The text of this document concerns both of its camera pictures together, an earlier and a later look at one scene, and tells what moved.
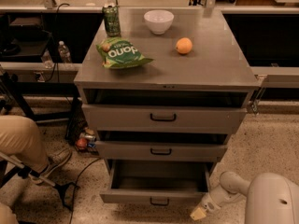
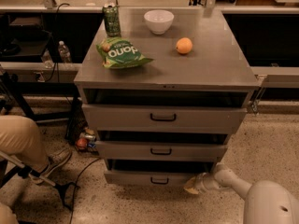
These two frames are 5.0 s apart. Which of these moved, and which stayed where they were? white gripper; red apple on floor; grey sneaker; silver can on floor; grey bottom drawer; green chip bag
Moved: white gripper; grey bottom drawer
Stayed: red apple on floor; green chip bag; silver can on floor; grey sneaker
